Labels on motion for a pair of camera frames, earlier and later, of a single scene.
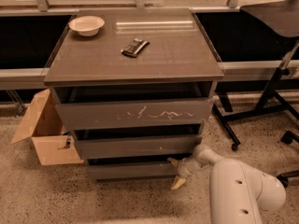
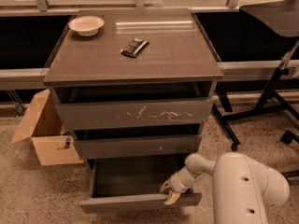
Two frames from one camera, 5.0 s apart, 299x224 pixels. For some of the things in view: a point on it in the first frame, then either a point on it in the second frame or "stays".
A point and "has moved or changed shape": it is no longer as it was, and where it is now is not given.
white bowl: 87,25 stays
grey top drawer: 135,113 stays
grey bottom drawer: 121,172 has moved or changed shape
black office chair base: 288,137 stays
